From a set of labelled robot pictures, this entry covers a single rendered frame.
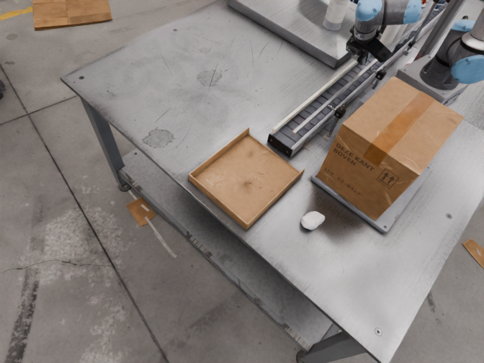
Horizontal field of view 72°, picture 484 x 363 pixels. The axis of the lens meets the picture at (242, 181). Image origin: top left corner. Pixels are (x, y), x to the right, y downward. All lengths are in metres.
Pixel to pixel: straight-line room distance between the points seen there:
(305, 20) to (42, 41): 2.23
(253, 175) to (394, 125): 0.46
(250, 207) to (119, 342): 1.04
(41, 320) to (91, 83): 1.16
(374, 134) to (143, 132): 0.78
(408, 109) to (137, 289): 1.48
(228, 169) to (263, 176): 0.12
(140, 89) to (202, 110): 0.27
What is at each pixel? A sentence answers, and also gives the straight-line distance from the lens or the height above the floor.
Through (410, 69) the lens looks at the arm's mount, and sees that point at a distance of 1.61.
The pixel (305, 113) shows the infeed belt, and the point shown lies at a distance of 1.31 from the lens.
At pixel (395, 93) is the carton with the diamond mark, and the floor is 1.12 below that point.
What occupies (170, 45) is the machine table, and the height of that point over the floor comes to 0.83.
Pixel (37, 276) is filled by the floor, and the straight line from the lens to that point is 2.06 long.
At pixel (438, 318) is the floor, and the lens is 2.17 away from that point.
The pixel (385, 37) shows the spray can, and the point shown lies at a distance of 1.67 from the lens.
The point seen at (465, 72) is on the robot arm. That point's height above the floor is 1.11.
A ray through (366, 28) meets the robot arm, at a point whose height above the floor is 1.16.
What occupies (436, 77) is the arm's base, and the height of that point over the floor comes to 0.98.
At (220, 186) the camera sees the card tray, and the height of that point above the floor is 0.83.
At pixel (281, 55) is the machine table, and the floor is 0.83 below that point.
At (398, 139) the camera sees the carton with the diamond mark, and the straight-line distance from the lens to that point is 1.00.
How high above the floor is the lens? 1.78
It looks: 57 degrees down
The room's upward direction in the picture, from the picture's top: 9 degrees clockwise
